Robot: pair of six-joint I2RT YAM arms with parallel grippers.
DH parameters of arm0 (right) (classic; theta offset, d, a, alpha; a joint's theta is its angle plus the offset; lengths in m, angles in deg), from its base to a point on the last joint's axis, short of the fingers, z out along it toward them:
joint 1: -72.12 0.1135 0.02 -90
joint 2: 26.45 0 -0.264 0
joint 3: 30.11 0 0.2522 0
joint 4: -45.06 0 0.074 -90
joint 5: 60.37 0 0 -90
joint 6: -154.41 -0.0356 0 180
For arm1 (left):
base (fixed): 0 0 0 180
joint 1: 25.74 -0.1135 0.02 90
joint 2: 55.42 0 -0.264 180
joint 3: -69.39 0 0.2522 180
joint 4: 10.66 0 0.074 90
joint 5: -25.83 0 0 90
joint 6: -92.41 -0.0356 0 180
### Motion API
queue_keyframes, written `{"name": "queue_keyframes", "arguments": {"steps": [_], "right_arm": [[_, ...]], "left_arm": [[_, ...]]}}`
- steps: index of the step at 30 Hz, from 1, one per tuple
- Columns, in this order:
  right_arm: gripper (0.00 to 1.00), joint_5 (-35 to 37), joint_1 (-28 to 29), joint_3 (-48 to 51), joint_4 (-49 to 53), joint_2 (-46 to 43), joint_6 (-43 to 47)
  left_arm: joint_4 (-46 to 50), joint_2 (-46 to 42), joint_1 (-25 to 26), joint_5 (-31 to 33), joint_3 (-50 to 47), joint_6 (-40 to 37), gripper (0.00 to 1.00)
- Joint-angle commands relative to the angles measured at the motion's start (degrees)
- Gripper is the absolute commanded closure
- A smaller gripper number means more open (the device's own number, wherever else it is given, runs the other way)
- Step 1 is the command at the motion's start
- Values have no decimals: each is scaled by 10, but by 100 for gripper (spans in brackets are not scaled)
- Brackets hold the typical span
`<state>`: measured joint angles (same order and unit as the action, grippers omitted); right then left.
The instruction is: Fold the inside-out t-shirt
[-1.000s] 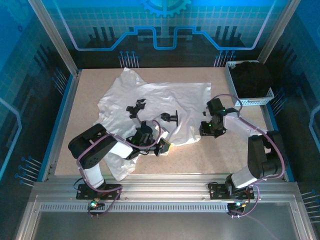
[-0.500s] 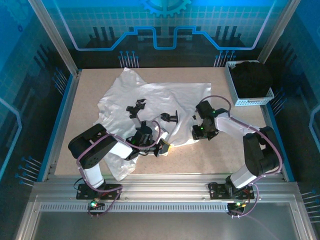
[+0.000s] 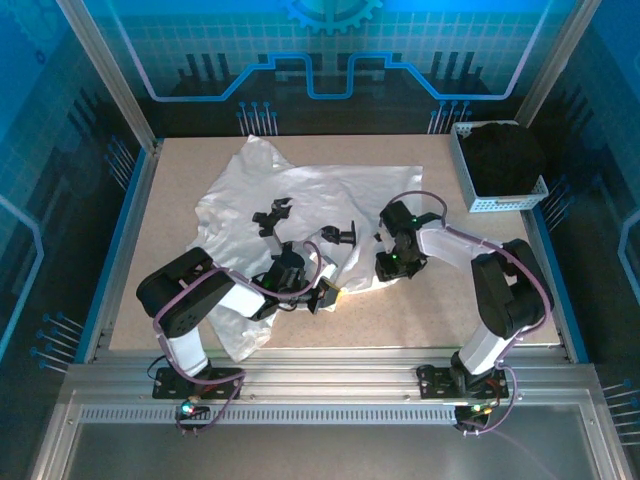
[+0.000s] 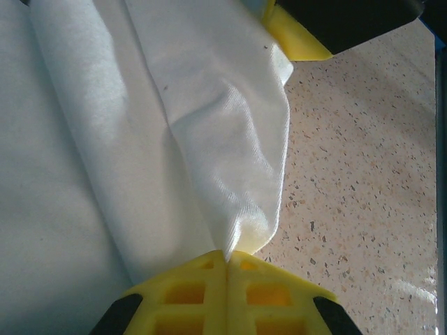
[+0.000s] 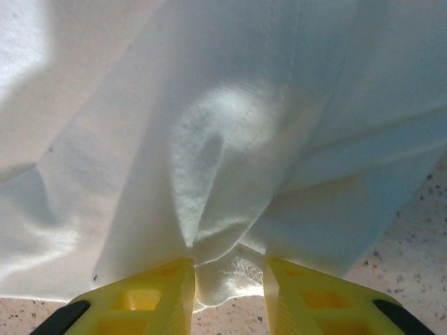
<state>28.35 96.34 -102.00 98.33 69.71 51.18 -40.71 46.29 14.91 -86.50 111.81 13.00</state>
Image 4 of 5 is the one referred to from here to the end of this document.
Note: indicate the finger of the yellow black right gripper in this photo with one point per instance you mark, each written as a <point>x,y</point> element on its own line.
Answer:
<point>349,21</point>

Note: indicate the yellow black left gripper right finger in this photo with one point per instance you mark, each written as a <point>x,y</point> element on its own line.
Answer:
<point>272,303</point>

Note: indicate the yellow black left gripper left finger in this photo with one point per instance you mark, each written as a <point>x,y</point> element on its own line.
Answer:
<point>181,303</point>

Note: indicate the white t-shirt with black print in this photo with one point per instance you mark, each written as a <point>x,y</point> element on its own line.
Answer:
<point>104,139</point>

